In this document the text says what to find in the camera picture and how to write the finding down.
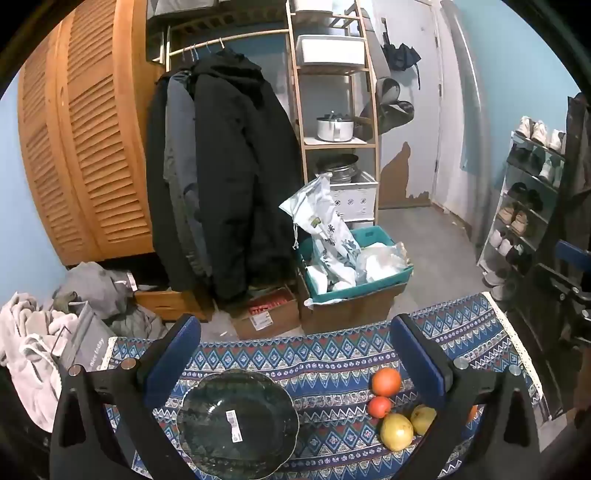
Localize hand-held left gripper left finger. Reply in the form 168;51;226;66
48;314;204;480

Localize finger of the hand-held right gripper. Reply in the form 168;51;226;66
555;239;591;266
536;263;591;324

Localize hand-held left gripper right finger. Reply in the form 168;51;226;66
392;314;541;480

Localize yellow-green pear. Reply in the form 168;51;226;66
411;405;438;436

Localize small red tomato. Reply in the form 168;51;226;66
368;396;393;419

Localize yellow pear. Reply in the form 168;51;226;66
379;413;415;452

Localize glass bowl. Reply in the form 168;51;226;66
176;368;301;480

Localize wooden drawer box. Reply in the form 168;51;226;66
134;286;213;321

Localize shoe rack with shoes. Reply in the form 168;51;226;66
482;115;566;301

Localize large cardboard box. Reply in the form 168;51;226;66
298;272;407;335

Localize grey tote bag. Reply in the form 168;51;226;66
58;301;116;372

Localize teal box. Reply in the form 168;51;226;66
298;226;414;305

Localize blue patterned tablecloth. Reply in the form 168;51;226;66
99;291;550;480

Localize small cardboard box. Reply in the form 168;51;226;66
231;284;301;340

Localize clear plastic bag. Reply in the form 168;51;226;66
358;242;411;282

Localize white rice bag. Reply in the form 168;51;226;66
279;175;363;296

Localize white patterned basket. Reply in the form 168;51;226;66
330;172;380;222

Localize black coat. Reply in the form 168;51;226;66
147;46;305;308

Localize grey coat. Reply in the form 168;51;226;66
164;69;206;278

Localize grey upright panel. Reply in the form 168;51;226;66
441;0;490;241

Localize white door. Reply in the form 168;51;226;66
418;0;462;208

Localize metal steamer pan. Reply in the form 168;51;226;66
316;154;360;183

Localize dark hanging bag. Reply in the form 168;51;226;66
360;78;415;134

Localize wooden louvered wardrobe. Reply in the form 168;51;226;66
17;0;167;267

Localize wooden shelf rack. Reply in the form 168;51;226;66
285;0;382;222

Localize white cooking pot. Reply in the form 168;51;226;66
316;112;356;142

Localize black umbrella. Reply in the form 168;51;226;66
381;18;422;88

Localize white storage bin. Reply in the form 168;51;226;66
295;34;365;66

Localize clothes rail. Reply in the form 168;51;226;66
166;28;291;58

